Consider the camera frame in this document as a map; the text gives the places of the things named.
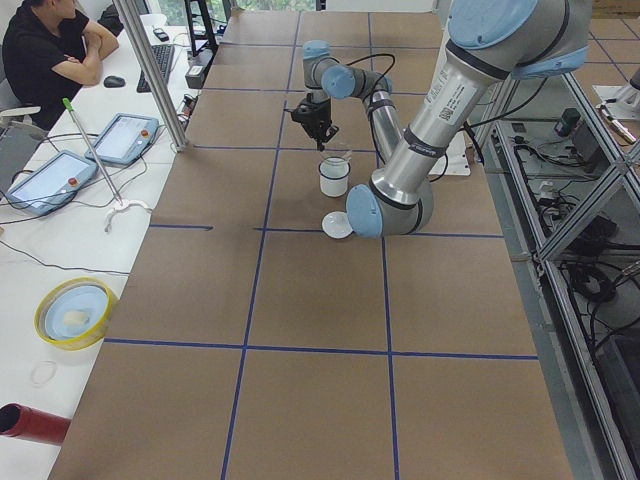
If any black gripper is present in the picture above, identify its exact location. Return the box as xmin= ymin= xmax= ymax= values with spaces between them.
xmin=300 ymin=93 xmax=339 ymax=152

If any white enamel cup blue rim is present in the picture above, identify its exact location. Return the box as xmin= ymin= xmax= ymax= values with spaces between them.
xmin=319 ymin=157 xmax=350 ymax=198

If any white cup lid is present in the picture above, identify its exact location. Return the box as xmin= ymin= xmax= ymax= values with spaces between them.
xmin=321 ymin=211 xmax=354 ymax=240

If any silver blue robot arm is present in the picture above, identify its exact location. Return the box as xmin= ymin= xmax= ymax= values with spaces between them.
xmin=291 ymin=0 xmax=593 ymax=238

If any black box with label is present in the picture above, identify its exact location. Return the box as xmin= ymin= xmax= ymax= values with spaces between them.
xmin=185 ymin=50 xmax=214 ymax=89

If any black keyboard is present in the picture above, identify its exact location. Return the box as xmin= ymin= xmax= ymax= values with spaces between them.
xmin=136 ymin=43 xmax=177 ymax=94

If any far teach pendant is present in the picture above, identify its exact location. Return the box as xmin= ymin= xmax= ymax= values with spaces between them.
xmin=92 ymin=113 xmax=159 ymax=167

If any teach pendant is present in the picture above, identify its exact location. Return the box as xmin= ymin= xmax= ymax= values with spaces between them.
xmin=92 ymin=113 xmax=159 ymax=167
xmin=7 ymin=150 xmax=98 ymax=215

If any black computer mouse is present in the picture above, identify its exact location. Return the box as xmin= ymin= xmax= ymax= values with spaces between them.
xmin=103 ymin=75 xmax=126 ymax=88

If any metal rod green tip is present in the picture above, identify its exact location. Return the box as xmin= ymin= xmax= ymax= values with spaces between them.
xmin=62 ymin=97 xmax=125 ymax=208

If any near teach pendant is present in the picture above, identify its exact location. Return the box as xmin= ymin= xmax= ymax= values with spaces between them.
xmin=7 ymin=150 xmax=98 ymax=215

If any seated person black shirt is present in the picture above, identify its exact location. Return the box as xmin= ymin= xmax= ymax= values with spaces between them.
xmin=2 ymin=0 xmax=119 ymax=130

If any yellow tape roll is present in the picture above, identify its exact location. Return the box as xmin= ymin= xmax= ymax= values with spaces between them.
xmin=34 ymin=277 xmax=119 ymax=351

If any red cylinder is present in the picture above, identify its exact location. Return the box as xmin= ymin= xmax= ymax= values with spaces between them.
xmin=1 ymin=403 xmax=71 ymax=446

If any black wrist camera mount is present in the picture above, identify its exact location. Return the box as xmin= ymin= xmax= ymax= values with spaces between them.
xmin=284 ymin=99 xmax=314 ymax=124

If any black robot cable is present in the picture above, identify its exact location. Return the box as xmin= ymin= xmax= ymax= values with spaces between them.
xmin=344 ymin=53 xmax=397 ymax=96

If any white claw bracket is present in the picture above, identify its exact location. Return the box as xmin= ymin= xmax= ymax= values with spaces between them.
xmin=104 ymin=199 xmax=152 ymax=233

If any aluminium frame post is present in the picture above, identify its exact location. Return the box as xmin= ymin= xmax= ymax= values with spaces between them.
xmin=113 ymin=0 xmax=188 ymax=152

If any clear tape ring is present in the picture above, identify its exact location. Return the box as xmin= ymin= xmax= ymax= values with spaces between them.
xmin=29 ymin=360 xmax=59 ymax=387

